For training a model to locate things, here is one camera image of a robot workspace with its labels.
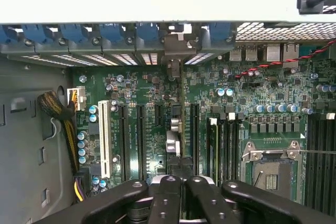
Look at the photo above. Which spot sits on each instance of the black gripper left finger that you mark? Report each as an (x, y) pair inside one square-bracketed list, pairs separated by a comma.
[(168, 203)]

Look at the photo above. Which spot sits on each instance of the grey metal PC case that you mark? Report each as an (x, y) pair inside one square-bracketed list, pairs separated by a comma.
[(26, 129)]

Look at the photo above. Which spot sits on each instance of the short black expansion slot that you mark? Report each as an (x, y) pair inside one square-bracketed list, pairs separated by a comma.
[(159, 115)]

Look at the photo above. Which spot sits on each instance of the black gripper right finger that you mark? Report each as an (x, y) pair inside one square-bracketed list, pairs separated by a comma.
[(202, 203)]

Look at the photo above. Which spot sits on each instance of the blue slot retention clip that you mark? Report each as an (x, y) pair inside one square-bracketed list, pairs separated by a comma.
[(73, 32), (5, 33), (147, 32), (34, 32), (220, 32), (113, 32)]

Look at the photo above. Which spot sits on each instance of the white power connector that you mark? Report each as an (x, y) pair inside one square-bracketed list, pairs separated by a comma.
[(81, 99)]

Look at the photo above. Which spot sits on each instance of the locking lever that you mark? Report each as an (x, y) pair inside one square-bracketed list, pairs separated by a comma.
[(315, 151)]

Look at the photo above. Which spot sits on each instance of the silver ethernet port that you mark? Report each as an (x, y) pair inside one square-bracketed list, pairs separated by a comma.
[(291, 53)]

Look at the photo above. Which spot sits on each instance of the black plastic latch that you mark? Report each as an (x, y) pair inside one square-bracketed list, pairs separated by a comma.
[(307, 3)]

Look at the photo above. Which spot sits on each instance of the black RAM slot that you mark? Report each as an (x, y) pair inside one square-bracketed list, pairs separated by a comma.
[(213, 150), (239, 150), (311, 161), (331, 161), (320, 161), (231, 150), (224, 150)]

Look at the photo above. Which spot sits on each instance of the green Dell motherboard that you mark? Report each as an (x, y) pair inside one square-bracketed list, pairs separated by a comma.
[(136, 87)]

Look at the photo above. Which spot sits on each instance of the white expansion slot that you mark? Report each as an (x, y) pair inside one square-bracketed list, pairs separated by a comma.
[(105, 140)]

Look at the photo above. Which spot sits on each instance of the CPU socket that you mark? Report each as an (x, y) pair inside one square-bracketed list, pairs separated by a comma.
[(273, 176)]

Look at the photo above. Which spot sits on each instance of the silver USB port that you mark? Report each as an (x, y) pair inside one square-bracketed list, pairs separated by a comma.
[(251, 53), (273, 53), (235, 53)]

